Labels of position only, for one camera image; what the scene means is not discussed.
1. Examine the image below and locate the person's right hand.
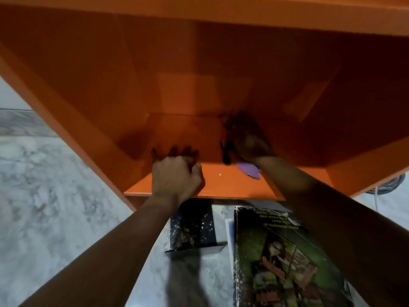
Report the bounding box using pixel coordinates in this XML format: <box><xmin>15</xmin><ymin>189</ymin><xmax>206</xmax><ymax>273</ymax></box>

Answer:
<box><xmin>223</xmin><ymin>113</ymin><xmax>275</xmax><ymax>163</ymax></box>

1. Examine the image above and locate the person's left hand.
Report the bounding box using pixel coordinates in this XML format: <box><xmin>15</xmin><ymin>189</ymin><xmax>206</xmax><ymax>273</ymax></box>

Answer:
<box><xmin>150</xmin><ymin>155</ymin><xmax>204</xmax><ymax>205</ymax></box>

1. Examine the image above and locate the purple cleaning cloth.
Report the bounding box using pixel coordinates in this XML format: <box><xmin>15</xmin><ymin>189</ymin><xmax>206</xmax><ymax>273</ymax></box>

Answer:
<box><xmin>222</xmin><ymin>140</ymin><xmax>261</xmax><ymax>180</ymax></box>

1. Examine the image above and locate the black display stand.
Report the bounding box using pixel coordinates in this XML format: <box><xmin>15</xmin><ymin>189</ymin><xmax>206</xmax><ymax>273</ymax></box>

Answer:
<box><xmin>164</xmin><ymin>198</ymin><xmax>224</xmax><ymax>253</ymax></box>

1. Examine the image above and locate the orange wooden bookshelf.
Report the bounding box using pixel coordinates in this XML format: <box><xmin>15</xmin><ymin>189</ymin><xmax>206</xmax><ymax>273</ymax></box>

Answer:
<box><xmin>0</xmin><ymin>0</ymin><xmax>409</xmax><ymax>211</ymax></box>

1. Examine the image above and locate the dark worn comic magazine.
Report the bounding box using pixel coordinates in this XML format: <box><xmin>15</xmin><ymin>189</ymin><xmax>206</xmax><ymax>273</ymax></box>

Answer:
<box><xmin>232</xmin><ymin>206</ymin><xmax>355</xmax><ymax>307</ymax></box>

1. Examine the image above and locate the person's right forearm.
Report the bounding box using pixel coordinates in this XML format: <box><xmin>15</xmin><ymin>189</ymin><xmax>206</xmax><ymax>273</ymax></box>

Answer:
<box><xmin>255</xmin><ymin>156</ymin><xmax>409</xmax><ymax>307</ymax></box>

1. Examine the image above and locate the person's left forearm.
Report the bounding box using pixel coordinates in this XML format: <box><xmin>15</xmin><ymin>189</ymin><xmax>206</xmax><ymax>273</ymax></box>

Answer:
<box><xmin>17</xmin><ymin>194</ymin><xmax>181</xmax><ymax>307</ymax></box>

